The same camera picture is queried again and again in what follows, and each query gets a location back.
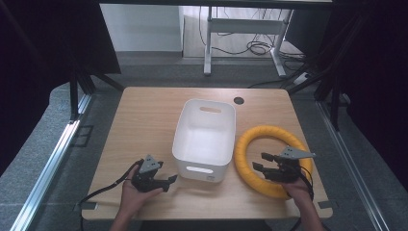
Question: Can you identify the white desk frame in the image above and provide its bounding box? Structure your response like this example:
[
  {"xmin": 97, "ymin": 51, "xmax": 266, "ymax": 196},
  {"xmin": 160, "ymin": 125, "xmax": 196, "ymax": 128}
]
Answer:
[{"xmin": 203, "ymin": 5, "xmax": 294, "ymax": 79}]

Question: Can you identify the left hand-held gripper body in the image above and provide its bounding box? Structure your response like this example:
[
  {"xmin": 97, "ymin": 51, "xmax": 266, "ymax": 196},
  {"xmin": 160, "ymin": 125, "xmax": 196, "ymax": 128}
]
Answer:
[{"xmin": 130, "ymin": 154, "xmax": 171, "ymax": 193}]

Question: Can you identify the person's right hand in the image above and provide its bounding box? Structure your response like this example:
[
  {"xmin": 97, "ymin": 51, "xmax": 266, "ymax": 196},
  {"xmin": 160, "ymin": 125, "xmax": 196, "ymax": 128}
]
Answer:
[{"xmin": 281, "ymin": 177, "xmax": 314, "ymax": 206}]

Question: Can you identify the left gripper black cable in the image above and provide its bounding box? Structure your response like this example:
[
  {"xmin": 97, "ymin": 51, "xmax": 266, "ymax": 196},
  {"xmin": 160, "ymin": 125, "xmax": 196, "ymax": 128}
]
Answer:
[{"xmin": 78, "ymin": 159, "xmax": 144, "ymax": 231}]

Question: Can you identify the person's left hand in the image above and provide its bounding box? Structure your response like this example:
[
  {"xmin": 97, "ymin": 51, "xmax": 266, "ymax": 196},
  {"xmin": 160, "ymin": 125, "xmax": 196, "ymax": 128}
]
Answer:
[{"xmin": 118, "ymin": 164, "xmax": 165, "ymax": 220}]

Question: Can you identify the black curtain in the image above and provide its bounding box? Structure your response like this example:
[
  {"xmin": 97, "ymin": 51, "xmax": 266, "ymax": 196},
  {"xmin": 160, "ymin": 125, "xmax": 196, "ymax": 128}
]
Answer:
[
  {"xmin": 285, "ymin": 0, "xmax": 408, "ymax": 193},
  {"xmin": 0, "ymin": 0, "xmax": 122, "ymax": 177}
]

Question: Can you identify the yellow ring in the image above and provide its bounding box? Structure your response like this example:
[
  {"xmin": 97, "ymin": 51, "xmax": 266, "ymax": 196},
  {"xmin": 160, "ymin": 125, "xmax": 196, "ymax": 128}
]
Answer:
[{"xmin": 233, "ymin": 124, "xmax": 314, "ymax": 200}]

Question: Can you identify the grey tape strip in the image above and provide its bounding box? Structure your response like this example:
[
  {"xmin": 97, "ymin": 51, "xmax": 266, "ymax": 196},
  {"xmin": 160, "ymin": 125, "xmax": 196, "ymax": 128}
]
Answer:
[
  {"xmin": 318, "ymin": 200, "xmax": 338, "ymax": 210},
  {"xmin": 74, "ymin": 201, "xmax": 98, "ymax": 212}
]

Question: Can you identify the aluminium rail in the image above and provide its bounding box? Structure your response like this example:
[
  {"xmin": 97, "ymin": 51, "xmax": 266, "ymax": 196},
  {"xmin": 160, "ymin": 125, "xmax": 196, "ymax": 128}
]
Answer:
[
  {"xmin": 9, "ymin": 92, "xmax": 94, "ymax": 231},
  {"xmin": 316, "ymin": 92, "xmax": 391, "ymax": 231}
]

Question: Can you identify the black tripod stand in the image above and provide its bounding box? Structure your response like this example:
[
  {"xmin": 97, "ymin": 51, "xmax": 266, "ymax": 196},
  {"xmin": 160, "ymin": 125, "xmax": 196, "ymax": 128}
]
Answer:
[
  {"xmin": 282, "ymin": 13, "xmax": 360, "ymax": 132},
  {"xmin": 67, "ymin": 61, "xmax": 126, "ymax": 121}
]

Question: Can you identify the white plastic storage bin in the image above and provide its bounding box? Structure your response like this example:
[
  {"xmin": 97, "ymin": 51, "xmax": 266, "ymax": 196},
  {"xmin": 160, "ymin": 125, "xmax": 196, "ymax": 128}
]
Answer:
[{"xmin": 171, "ymin": 98, "xmax": 238, "ymax": 184}]

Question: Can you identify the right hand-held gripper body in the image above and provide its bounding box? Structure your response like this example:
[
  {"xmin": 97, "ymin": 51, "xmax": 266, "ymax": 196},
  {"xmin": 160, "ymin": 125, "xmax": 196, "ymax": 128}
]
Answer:
[{"xmin": 264, "ymin": 145, "xmax": 317, "ymax": 185}]

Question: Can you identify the tangle of black cables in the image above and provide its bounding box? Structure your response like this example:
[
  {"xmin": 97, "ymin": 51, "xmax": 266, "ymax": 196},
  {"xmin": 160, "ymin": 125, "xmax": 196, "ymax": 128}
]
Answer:
[{"xmin": 197, "ymin": 6, "xmax": 309, "ymax": 90}]

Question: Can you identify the white power strip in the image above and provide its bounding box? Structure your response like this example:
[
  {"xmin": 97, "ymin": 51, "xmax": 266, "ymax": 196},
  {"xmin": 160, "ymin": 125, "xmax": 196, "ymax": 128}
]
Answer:
[{"xmin": 293, "ymin": 71, "xmax": 312, "ymax": 86}]

